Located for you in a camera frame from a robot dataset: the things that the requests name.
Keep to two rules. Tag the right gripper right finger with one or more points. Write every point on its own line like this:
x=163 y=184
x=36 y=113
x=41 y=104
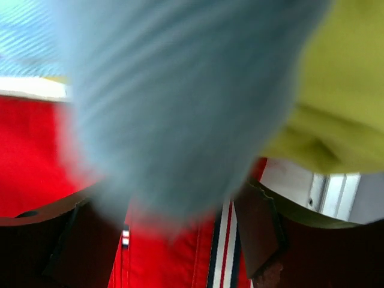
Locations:
x=287 y=245

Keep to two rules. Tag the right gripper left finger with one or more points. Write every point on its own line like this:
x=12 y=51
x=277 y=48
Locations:
x=71 y=242

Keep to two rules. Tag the red trousers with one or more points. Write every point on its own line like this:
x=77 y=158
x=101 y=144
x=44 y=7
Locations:
x=31 y=177

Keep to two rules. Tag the yellow folded trousers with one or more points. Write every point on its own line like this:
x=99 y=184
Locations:
x=337 y=124

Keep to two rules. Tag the light blue folded trousers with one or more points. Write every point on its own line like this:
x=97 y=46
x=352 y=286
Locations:
x=170 y=102

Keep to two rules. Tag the aluminium rail frame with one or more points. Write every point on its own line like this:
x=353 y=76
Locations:
x=350 y=197

